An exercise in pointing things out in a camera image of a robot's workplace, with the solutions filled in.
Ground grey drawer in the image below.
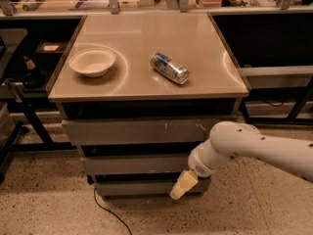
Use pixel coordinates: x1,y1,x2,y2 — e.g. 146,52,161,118
94,176,212,197
62,116,236,146
80,154,189,175

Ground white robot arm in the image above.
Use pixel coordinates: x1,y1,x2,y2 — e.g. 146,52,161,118
170,121,313,200

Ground grey top drawer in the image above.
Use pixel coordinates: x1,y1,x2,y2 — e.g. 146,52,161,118
62,116,236,146

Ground grey bottom drawer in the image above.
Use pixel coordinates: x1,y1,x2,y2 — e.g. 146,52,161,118
94,176,212,197

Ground grey drawer cabinet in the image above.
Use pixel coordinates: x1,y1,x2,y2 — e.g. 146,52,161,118
49,13,248,187

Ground silver blue drink can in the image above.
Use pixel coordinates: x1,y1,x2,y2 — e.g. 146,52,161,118
150,53,189,85

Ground white paper bowl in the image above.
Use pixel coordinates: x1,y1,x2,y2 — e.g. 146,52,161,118
69,48,116,78

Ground dark bottle with label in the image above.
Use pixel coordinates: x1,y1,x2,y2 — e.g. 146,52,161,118
22,56,45,89

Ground black box with label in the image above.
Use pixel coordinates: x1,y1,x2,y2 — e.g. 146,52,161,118
36,42,67,54

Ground black floor cable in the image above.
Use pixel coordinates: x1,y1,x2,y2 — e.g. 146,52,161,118
93,188,133,235

